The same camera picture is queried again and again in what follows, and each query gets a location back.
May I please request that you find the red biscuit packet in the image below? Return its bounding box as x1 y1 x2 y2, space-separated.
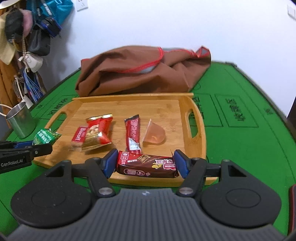
70 126 90 152

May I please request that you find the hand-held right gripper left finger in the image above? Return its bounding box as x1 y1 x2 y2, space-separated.
46 148 119 197

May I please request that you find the metal cup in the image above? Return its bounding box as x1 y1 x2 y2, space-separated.
6 101 36 139

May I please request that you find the long red drink sachet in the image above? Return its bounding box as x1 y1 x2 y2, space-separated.
124 114 142 155

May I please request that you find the black hanging bag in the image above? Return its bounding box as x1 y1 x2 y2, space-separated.
27 28 51 57

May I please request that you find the beige hat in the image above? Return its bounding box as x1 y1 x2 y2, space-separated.
0 16 17 66

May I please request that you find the green snack packet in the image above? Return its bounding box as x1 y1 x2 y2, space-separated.
33 128 63 146

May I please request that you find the white charger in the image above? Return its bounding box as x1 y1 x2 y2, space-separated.
19 96 34 109

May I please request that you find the white cable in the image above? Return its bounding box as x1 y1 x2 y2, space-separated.
0 103 10 118

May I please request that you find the red nut packet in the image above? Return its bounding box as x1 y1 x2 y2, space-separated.
81 113 114 152

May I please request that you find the wooden tray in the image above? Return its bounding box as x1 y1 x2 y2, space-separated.
32 93 207 188

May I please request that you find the white wall outlet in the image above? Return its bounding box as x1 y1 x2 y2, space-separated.
76 0 89 12

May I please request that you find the dark grey pouch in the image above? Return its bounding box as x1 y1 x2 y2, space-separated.
5 9 25 44

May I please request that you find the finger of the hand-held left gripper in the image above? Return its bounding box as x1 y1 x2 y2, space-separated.
0 140 34 149
31 143 53 156

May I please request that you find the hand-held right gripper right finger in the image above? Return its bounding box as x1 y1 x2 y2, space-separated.
173 149 249 197

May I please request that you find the dark wooden furniture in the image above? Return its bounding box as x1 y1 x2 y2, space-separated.
287 102 296 140

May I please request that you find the brown cloth bag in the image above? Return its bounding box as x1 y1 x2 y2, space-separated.
75 45 212 97

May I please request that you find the dark blue hanging bag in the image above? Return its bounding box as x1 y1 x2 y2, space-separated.
40 17 62 38

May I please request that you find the white hanging pouch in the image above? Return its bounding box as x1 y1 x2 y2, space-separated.
18 52 44 73

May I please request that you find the blue plastic bag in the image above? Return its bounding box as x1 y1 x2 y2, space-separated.
26 0 74 24

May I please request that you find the brown chocolate wafer bar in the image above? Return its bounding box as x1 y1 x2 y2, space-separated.
115 150 180 179

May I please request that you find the clear jelly cup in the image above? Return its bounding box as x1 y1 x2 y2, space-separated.
142 118 167 145

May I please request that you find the blue cable bundle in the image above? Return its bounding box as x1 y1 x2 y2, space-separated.
22 69 46 104

